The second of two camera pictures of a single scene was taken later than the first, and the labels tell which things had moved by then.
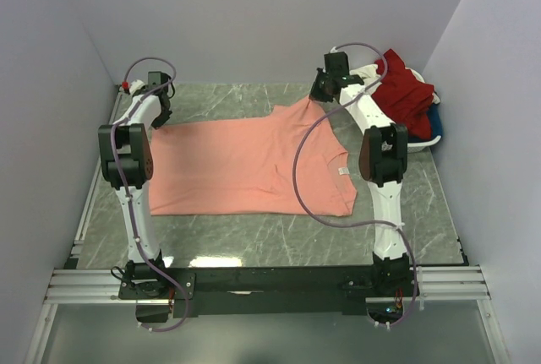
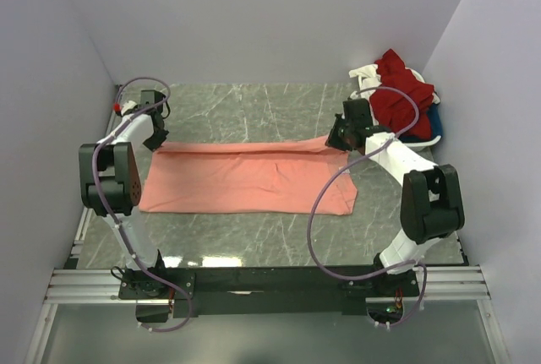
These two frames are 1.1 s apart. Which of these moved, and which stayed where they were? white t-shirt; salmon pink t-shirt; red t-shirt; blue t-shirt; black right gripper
Moved: salmon pink t-shirt; black right gripper
Stayed: white t-shirt; blue t-shirt; red t-shirt
